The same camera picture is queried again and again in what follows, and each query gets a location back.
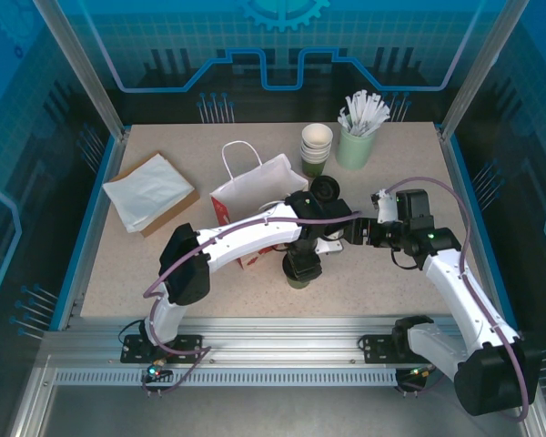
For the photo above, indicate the white paper napkin stack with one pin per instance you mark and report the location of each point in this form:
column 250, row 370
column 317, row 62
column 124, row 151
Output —
column 145, row 191

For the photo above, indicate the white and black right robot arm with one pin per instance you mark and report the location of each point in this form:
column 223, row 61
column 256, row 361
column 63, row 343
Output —
column 455, row 287

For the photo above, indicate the green paper coffee cup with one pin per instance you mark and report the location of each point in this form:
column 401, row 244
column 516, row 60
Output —
column 300, row 284

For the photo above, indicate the brown paper sleeve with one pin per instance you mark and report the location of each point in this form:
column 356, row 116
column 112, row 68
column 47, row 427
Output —
column 173, row 218

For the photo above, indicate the small lit connector board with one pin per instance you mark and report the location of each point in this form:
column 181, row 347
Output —
column 155, row 372
column 421, row 373

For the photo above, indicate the white wrapped straw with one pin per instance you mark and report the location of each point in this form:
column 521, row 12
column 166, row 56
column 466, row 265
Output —
column 371, row 111
column 352, row 109
column 360, row 107
column 346, row 120
column 378, row 116

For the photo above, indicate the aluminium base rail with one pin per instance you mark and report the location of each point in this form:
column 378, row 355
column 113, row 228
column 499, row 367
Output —
column 277, row 341

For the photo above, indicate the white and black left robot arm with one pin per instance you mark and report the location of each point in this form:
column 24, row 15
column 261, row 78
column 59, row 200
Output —
column 255, row 234

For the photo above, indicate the stack of black lids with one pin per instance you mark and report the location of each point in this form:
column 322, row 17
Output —
column 325, row 187

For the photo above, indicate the aluminium frame post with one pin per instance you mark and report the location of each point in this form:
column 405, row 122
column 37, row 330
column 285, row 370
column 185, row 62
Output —
column 83, row 68
column 480, row 68

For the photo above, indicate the pale green straw holder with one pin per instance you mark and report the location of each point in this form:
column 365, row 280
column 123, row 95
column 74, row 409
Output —
column 355, row 150

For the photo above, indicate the stack of green paper cups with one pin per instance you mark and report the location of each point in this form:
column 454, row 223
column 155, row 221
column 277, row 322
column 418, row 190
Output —
column 317, row 136

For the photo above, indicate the white red printed paper bag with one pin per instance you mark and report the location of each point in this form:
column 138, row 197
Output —
column 259, row 182

